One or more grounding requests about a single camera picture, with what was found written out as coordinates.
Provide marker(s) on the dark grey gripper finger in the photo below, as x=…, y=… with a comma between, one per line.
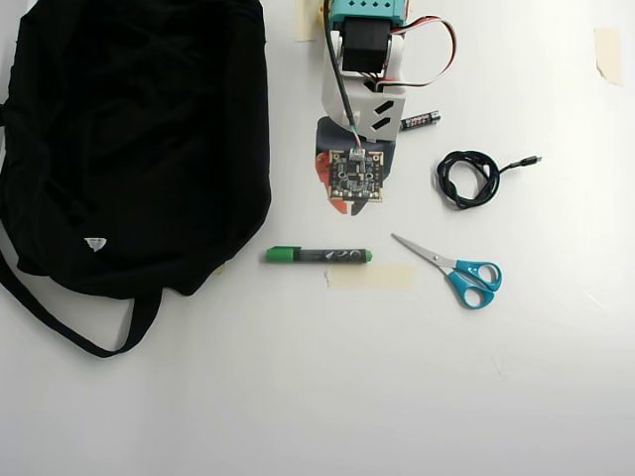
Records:
x=359, y=207

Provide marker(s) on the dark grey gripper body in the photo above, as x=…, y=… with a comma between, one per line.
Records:
x=323, y=149

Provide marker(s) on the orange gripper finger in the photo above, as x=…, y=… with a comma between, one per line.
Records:
x=322, y=167

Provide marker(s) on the green marker with black barrel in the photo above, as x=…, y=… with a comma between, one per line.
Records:
x=317, y=256

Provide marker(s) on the yellow perforated robot base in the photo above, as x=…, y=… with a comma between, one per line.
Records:
x=322, y=11

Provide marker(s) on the white and teal robot arm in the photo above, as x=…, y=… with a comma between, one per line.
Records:
x=367, y=42

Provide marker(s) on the black fabric bag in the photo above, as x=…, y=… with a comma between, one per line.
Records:
x=139, y=149

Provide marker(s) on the long beige masking tape strip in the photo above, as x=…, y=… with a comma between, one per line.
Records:
x=372, y=277

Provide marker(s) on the black aa battery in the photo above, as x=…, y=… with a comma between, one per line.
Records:
x=421, y=120

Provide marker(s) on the torn beige masking tape strip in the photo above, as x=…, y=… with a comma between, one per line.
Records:
x=609, y=54

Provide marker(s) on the camera circuit board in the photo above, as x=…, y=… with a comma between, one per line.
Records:
x=354, y=176

